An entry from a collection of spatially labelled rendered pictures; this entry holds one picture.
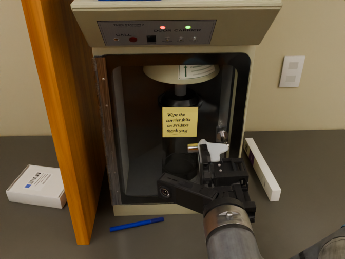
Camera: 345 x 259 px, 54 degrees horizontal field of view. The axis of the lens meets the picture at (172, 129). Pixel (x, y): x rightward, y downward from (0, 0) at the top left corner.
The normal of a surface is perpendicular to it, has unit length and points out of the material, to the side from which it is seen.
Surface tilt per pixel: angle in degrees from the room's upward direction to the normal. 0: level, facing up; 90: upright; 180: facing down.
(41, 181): 0
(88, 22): 135
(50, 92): 90
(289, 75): 90
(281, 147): 0
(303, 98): 90
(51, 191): 0
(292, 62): 90
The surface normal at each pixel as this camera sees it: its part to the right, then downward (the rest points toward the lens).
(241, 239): 0.21, -0.83
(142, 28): 0.03, 0.98
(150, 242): 0.00, -0.84
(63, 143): 0.04, 0.54
